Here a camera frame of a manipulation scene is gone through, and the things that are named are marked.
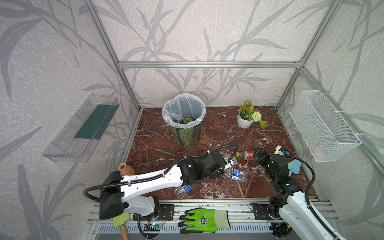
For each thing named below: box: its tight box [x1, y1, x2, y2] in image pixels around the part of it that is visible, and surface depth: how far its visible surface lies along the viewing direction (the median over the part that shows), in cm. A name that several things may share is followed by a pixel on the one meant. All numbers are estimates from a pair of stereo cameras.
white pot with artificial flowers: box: [237, 99, 268, 129], surface depth 101 cm
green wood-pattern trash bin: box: [170, 123, 201, 147], surface depth 88 cm
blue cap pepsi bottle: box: [177, 185, 193, 199], surface depth 79 cm
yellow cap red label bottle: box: [235, 150, 255, 161], surface depth 92 cm
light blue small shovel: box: [287, 159, 302, 177], surface depth 89 cm
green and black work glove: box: [177, 207, 231, 234], surface depth 72 cm
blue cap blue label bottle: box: [224, 167, 248, 182], surface depth 84 cm
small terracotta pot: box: [118, 162, 136, 176], surface depth 79 cm
